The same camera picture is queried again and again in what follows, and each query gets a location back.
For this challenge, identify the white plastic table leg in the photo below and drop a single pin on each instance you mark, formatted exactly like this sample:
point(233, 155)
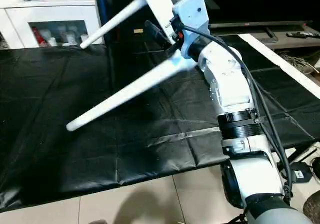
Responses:
point(125, 91)
point(112, 22)

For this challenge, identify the red bottle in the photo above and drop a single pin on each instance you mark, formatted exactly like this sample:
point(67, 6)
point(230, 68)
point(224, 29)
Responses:
point(36, 37)

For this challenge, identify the black work mat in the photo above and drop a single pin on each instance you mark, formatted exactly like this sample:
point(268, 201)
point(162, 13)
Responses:
point(75, 114)

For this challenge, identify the black metal stand tube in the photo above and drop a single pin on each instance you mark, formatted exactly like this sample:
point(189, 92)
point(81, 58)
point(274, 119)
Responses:
point(305, 151)

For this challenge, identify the black box white label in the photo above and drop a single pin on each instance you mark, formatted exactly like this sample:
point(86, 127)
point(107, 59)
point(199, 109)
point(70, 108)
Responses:
point(300, 172)

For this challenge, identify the white edge strip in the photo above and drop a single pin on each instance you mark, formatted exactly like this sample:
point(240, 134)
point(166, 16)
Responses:
point(280, 61)

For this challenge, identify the white glass-door cabinet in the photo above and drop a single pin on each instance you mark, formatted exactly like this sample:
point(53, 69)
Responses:
point(50, 11)

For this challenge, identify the small tan block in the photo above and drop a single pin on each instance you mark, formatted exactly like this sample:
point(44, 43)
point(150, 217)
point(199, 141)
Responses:
point(138, 31)

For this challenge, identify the black remote control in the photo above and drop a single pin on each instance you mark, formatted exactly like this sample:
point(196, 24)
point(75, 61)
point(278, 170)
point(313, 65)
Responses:
point(303, 34)

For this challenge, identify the black metal rail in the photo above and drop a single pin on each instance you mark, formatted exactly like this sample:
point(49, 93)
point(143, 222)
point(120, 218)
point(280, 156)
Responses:
point(265, 24)

